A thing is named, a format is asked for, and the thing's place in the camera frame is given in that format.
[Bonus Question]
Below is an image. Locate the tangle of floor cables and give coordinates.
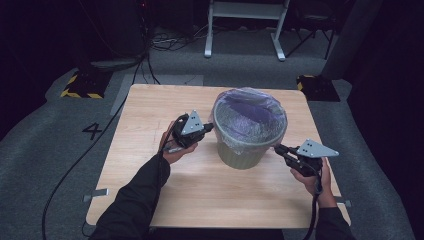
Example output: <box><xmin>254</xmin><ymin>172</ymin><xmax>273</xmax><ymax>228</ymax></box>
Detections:
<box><xmin>149</xmin><ymin>24</ymin><xmax>214</xmax><ymax>53</ymax></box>

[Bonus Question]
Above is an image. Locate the grey metal table bracket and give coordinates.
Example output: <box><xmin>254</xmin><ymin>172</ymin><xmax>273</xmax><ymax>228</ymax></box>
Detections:
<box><xmin>82</xmin><ymin>188</ymin><xmax>110</xmax><ymax>203</ymax></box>
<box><xmin>334</xmin><ymin>196</ymin><xmax>352</xmax><ymax>208</ymax></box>

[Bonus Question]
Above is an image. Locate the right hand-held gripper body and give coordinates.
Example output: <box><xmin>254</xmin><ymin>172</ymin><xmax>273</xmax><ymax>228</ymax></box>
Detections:
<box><xmin>285</xmin><ymin>138</ymin><xmax>340</xmax><ymax>178</ymax></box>

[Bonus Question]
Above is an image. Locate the grey pillar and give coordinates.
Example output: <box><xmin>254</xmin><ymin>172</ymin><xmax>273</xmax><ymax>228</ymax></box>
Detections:
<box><xmin>320</xmin><ymin>0</ymin><xmax>384</xmax><ymax>81</ymax></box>

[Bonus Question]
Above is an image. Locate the white metal stand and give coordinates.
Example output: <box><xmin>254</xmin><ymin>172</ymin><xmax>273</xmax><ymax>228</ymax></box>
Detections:
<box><xmin>203</xmin><ymin>0</ymin><xmax>291</xmax><ymax>62</ymax></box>

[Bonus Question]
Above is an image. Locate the black tripod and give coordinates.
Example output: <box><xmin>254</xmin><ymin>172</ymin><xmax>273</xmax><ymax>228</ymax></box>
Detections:
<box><xmin>284</xmin><ymin>13</ymin><xmax>338</xmax><ymax>61</ymax></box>

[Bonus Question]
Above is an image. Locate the black yellow striped base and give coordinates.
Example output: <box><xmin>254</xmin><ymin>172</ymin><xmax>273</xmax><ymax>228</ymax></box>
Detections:
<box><xmin>296</xmin><ymin>74</ymin><xmax>342</xmax><ymax>103</ymax></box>
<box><xmin>59</xmin><ymin>69</ymin><xmax>113</xmax><ymax>100</ymax></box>

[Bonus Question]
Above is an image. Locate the left hand-held gripper cable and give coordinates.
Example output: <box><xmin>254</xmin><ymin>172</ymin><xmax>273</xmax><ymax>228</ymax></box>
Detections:
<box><xmin>156</xmin><ymin>113</ymin><xmax>189</xmax><ymax>191</ymax></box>

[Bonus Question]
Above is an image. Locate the green plastic trash bin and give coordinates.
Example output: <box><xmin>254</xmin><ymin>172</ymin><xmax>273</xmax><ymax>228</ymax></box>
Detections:
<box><xmin>212</xmin><ymin>96</ymin><xmax>288</xmax><ymax>170</ymax></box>

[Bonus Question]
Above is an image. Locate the purple plastic bag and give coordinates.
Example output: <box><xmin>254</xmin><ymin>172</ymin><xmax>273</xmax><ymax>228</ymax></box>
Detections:
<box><xmin>209</xmin><ymin>87</ymin><xmax>288</xmax><ymax>157</ymax></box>

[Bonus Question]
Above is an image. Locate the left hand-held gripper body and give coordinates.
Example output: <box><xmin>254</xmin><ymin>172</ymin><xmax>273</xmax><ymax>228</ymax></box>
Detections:
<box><xmin>171</xmin><ymin>109</ymin><xmax>206</xmax><ymax>149</ymax></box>

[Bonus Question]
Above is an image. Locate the person's right hand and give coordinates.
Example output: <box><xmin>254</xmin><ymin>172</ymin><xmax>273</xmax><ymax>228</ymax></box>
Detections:
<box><xmin>289</xmin><ymin>158</ymin><xmax>338</xmax><ymax>209</ymax></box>

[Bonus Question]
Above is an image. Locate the hand-held gripper cable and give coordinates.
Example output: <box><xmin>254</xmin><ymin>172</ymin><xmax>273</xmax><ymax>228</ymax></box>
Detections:
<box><xmin>301</xmin><ymin>166</ymin><xmax>324</xmax><ymax>240</ymax></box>
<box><xmin>156</xmin><ymin>113</ymin><xmax>189</xmax><ymax>191</ymax></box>

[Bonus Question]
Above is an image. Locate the long black floor cable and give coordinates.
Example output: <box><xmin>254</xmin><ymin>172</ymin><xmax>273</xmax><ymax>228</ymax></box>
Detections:
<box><xmin>41</xmin><ymin>53</ymin><xmax>151</xmax><ymax>240</ymax></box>

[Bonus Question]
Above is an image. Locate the right hand-held gripper cable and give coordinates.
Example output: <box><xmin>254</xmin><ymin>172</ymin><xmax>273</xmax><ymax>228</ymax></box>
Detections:
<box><xmin>301</xmin><ymin>166</ymin><xmax>324</xmax><ymax>240</ymax></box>

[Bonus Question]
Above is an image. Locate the person's left hand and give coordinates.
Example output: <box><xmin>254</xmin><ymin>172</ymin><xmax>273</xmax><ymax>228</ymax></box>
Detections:
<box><xmin>158</xmin><ymin>120</ymin><xmax>199</xmax><ymax>165</ymax></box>

